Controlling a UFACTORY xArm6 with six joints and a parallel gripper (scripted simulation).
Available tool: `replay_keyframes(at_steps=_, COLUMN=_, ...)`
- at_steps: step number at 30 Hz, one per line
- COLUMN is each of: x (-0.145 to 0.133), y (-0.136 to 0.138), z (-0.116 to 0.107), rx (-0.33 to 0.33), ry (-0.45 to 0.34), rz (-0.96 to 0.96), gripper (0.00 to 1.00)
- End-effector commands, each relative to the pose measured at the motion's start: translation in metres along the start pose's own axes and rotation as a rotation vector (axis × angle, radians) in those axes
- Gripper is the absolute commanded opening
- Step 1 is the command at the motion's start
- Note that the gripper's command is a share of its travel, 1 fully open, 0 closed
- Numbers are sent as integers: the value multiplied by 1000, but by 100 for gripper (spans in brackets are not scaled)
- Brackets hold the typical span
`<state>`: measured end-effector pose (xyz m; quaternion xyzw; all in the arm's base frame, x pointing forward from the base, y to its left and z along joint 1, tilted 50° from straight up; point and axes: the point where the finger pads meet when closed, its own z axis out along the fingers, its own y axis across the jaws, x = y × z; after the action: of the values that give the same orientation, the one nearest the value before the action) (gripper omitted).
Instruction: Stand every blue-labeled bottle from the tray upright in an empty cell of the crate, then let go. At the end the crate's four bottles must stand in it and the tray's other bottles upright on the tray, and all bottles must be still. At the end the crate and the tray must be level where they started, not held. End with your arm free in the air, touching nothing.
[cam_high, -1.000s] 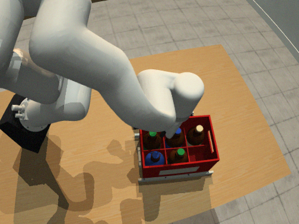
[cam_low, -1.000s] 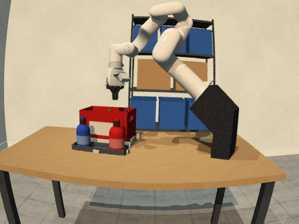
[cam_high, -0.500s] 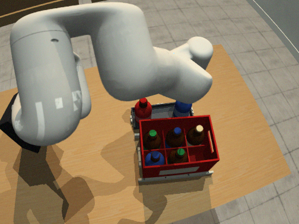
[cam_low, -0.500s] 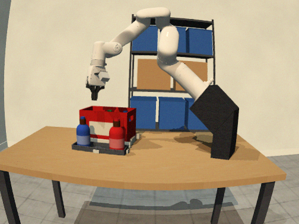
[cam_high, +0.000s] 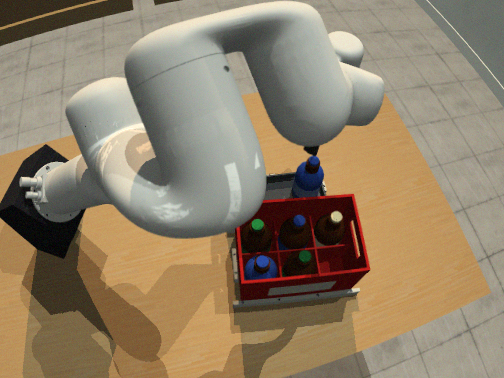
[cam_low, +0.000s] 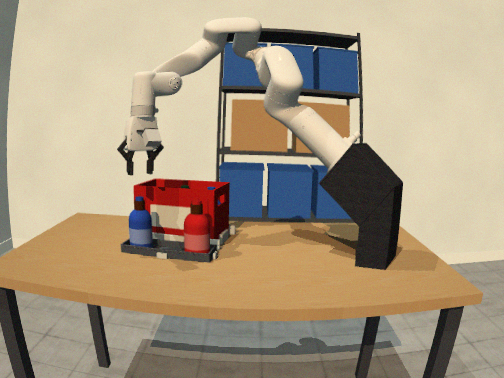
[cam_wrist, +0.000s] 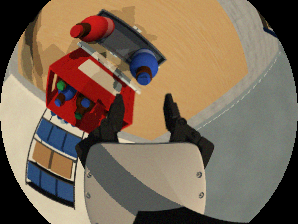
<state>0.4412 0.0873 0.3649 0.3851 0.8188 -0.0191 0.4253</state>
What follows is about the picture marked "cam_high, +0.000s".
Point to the brown bottle with cream cap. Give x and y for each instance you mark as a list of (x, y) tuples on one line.
[(328, 231)]

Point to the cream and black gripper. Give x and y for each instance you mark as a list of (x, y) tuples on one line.
[(313, 151)]

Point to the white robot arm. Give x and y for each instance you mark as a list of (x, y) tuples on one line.
[(212, 178)]

